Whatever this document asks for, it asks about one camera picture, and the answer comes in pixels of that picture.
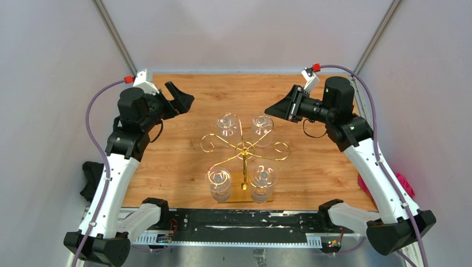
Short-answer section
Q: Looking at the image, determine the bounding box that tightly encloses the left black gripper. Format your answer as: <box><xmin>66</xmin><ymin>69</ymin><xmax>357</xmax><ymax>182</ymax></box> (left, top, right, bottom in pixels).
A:
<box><xmin>140</xmin><ymin>81</ymin><xmax>194</xmax><ymax>131</ymax></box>

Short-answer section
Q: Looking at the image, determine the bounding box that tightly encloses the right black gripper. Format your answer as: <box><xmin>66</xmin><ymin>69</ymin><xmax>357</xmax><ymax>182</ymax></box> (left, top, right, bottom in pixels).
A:
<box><xmin>264</xmin><ymin>85</ymin><xmax>335</xmax><ymax>124</ymax></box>

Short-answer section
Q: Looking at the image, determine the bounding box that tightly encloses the wine glass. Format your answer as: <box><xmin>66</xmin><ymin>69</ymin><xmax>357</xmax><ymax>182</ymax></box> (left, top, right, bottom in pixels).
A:
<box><xmin>205</xmin><ymin>166</ymin><xmax>232</xmax><ymax>202</ymax></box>
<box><xmin>217</xmin><ymin>112</ymin><xmax>239</xmax><ymax>137</ymax></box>
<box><xmin>249</xmin><ymin>164</ymin><xmax>279</xmax><ymax>203</ymax></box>
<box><xmin>251</xmin><ymin>114</ymin><xmax>274</xmax><ymax>147</ymax></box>

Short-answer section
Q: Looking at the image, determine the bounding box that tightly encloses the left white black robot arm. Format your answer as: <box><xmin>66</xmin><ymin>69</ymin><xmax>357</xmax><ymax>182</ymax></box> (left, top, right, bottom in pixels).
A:
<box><xmin>63</xmin><ymin>81</ymin><xmax>195</xmax><ymax>266</ymax></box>

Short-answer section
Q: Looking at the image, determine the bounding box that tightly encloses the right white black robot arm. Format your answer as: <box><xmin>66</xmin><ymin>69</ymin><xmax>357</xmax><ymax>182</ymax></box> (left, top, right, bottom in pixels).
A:
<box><xmin>265</xmin><ymin>76</ymin><xmax>436</xmax><ymax>255</ymax></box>

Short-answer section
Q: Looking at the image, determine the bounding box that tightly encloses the wooden rack base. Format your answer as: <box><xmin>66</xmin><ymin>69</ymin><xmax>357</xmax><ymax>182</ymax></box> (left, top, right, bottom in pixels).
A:
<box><xmin>212</xmin><ymin>172</ymin><xmax>255</xmax><ymax>203</ymax></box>

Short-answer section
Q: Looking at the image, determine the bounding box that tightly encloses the pink cloth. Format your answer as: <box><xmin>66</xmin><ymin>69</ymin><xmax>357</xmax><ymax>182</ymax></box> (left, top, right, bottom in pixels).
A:
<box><xmin>357</xmin><ymin>172</ymin><xmax>415</xmax><ymax>207</ymax></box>

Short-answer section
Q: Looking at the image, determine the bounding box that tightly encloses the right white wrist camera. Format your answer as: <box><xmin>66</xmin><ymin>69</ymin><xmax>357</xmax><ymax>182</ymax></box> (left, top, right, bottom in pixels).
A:
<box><xmin>301</xmin><ymin>65</ymin><xmax>319</xmax><ymax>95</ymax></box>

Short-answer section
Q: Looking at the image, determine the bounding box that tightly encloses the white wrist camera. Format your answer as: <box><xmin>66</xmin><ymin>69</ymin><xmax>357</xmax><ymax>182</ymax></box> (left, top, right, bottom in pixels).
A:
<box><xmin>301</xmin><ymin>65</ymin><xmax>319</xmax><ymax>95</ymax></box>
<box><xmin>133</xmin><ymin>68</ymin><xmax>161</xmax><ymax>95</ymax></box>

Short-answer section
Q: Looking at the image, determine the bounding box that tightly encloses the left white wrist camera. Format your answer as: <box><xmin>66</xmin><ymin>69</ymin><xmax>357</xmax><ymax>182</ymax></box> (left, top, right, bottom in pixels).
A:
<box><xmin>133</xmin><ymin>68</ymin><xmax>161</xmax><ymax>95</ymax></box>

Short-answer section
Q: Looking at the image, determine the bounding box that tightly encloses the gold wire glass rack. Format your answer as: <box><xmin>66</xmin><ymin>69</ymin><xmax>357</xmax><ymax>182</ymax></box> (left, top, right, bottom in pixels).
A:
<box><xmin>199</xmin><ymin>113</ymin><xmax>291</xmax><ymax>191</ymax></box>

